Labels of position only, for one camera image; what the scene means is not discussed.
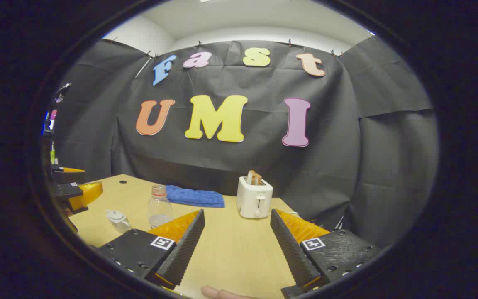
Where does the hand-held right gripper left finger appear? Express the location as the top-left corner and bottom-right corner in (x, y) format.
(97, 209), (205, 290)

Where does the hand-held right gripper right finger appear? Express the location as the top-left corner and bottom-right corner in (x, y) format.
(270, 209), (383, 299)

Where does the clear plastic water bottle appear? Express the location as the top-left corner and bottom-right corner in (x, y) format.
(147, 184), (173, 229)

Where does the white ceramic teacup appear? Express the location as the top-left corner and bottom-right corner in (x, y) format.
(108, 216), (132, 234)

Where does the blue towel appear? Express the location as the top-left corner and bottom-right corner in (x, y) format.
(166, 185), (225, 208)

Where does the computer monitor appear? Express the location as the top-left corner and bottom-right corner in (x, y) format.
(43, 109), (58, 133)

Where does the white toaster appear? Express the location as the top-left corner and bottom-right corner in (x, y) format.
(236, 176), (273, 219)

